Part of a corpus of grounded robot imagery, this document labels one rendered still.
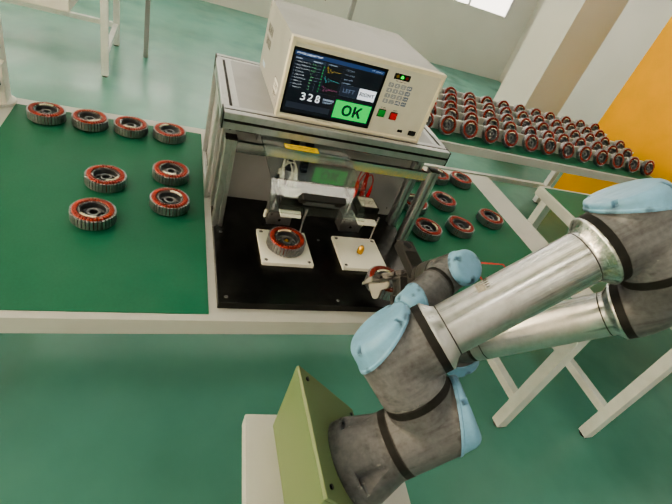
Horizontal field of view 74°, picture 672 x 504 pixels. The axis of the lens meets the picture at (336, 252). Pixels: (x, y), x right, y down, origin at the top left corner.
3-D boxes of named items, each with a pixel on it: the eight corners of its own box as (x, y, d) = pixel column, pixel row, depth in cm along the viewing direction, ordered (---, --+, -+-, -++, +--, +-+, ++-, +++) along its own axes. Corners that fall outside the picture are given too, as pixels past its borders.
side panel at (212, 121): (213, 198, 145) (228, 103, 126) (203, 197, 143) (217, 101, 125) (210, 155, 165) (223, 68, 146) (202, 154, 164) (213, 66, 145)
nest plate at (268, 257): (312, 268, 129) (314, 265, 128) (261, 265, 123) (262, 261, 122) (303, 235, 140) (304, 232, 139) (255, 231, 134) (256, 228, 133)
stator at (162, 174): (156, 165, 149) (157, 155, 147) (191, 173, 151) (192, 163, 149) (148, 182, 140) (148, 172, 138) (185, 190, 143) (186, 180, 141)
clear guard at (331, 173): (364, 222, 111) (372, 202, 108) (269, 212, 102) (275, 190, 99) (333, 157, 135) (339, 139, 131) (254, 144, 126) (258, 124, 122)
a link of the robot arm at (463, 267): (445, 261, 88) (471, 239, 92) (415, 271, 98) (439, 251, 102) (467, 294, 89) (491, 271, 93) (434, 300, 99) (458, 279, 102)
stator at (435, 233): (418, 242, 161) (423, 234, 159) (406, 223, 169) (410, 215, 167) (443, 243, 166) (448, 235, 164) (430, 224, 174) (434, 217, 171)
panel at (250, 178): (391, 215, 166) (423, 143, 148) (208, 194, 142) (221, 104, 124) (390, 213, 167) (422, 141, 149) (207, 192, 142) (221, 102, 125)
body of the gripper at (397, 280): (387, 304, 113) (414, 298, 102) (386, 271, 114) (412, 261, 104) (413, 305, 116) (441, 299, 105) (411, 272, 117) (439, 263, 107)
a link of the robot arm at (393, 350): (389, 433, 68) (731, 258, 62) (340, 353, 66) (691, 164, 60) (382, 394, 80) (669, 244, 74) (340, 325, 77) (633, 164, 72)
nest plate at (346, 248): (386, 273, 138) (388, 270, 137) (342, 270, 132) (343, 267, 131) (372, 242, 149) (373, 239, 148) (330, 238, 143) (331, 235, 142)
